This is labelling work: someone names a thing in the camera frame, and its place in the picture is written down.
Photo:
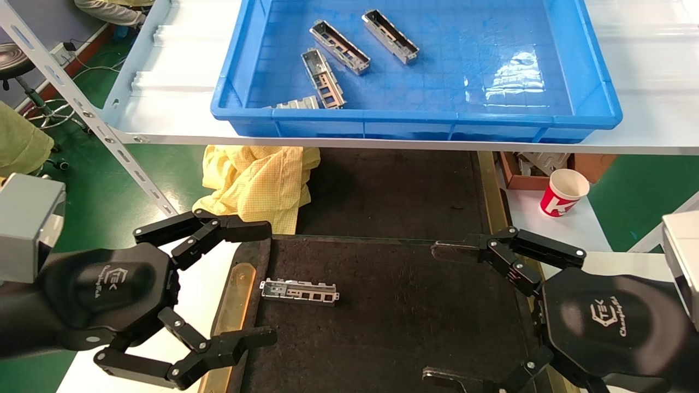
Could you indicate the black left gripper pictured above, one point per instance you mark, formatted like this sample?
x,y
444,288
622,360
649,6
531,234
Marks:
x,y
104,284

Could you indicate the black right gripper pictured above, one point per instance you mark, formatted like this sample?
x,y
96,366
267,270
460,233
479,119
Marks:
x,y
609,327

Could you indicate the grey metal channel part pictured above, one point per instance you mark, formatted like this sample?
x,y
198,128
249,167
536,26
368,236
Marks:
x,y
324,77
390,36
300,292
339,48
297,103

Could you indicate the yellow cloth garment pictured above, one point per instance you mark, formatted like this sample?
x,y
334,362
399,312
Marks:
x,y
256,180

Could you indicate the red and white paper cup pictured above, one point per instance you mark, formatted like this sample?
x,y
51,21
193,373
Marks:
x,y
562,196

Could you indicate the brown cardboard box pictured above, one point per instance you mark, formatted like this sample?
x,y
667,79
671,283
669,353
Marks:
x,y
513,181

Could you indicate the white shelf upright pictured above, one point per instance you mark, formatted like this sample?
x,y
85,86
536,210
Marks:
x,y
647,240

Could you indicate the grey metal brackets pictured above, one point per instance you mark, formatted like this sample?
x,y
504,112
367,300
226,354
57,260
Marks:
x,y
540,162

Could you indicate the black chair wheel base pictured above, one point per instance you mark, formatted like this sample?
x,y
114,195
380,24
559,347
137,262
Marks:
x,y
57,162

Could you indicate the grey slotted shelf upright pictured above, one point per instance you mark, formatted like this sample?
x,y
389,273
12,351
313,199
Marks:
x,y
82,103

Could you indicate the blue plastic bin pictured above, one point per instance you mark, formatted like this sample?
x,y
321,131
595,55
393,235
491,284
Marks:
x,y
415,93

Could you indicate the person in yellow-green coat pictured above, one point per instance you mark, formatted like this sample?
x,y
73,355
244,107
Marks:
x,y
22,142

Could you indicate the white power strip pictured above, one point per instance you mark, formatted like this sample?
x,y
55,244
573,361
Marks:
x,y
63,53

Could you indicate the person in beige clothing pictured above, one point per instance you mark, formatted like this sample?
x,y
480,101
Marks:
x,y
109,11

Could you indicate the black round stool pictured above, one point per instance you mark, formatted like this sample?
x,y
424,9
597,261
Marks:
x,y
13,57

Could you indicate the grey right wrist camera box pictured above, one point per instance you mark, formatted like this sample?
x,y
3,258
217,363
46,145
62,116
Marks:
x,y
685,262

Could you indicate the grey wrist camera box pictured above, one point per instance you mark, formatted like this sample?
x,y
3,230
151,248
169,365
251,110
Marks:
x,y
24,224
685,262

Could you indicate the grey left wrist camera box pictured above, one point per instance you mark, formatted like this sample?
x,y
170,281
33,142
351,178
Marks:
x,y
24,224

